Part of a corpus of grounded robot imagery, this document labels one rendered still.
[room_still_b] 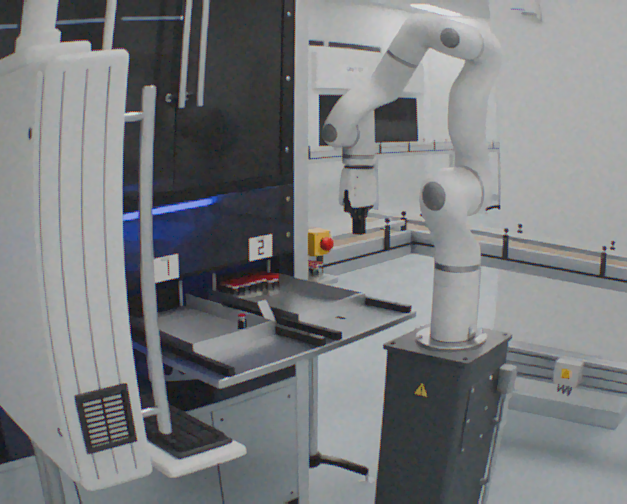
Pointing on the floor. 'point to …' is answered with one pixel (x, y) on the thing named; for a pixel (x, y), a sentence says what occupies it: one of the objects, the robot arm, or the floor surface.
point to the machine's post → (292, 266)
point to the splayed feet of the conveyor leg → (341, 466)
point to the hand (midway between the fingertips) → (358, 226)
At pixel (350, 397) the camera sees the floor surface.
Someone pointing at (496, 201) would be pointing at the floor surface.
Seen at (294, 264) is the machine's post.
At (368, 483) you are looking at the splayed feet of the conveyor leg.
